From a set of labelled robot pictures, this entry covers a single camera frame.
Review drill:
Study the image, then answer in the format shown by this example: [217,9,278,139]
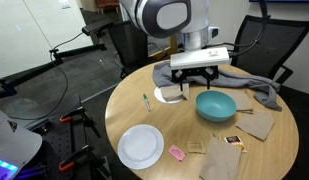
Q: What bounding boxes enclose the black mesh office chair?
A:
[82,18,169,80]
[208,14,309,86]

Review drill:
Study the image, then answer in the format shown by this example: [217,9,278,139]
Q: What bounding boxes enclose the pink eraser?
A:
[168,144,188,163]

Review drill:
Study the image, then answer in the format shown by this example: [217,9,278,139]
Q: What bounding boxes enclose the black camera stand boom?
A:
[48,42,108,65]

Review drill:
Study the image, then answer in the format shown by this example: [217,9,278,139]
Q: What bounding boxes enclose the black clamp with orange handle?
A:
[59,105,102,139]
[58,144,110,180]

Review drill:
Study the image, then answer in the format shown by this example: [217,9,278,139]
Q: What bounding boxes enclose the small white plate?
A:
[153,85,186,105]

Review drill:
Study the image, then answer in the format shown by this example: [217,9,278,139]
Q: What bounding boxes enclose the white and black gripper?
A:
[169,46,231,92]

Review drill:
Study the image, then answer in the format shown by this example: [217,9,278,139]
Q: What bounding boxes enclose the black perforated mounting board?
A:
[25,94,112,180]

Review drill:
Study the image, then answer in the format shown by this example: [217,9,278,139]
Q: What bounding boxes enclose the black and orange packet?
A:
[224,135,247,154]

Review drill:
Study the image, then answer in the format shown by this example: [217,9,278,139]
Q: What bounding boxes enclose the white wall label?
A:
[60,1,73,10]

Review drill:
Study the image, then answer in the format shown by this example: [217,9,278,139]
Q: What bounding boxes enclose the thin black cable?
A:
[7,31,85,121]

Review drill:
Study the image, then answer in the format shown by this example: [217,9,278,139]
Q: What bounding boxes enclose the gray robot base with lights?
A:
[0,105,44,180]

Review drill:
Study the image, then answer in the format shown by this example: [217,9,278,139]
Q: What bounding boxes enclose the large white plate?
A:
[117,124,165,171]

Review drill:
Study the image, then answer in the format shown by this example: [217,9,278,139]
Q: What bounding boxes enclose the gray cloth towel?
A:
[151,61,284,113]

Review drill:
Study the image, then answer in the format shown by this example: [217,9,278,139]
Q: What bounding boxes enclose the teal plastic bowl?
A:
[195,90,237,123]

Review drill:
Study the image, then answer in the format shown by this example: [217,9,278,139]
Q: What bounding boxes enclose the wooden door frame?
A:
[148,33,179,60]

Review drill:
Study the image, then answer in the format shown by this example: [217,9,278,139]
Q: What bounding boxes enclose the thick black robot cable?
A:
[207,0,272,58]

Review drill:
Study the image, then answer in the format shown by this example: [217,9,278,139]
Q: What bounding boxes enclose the marker with green cap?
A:
[142,93,152,113]

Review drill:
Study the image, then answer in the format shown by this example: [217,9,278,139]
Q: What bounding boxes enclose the folded brown paper napkin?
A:
[160,83,191,102]

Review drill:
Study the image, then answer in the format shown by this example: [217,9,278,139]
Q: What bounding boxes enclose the red background chair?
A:
[94,0,121,14]

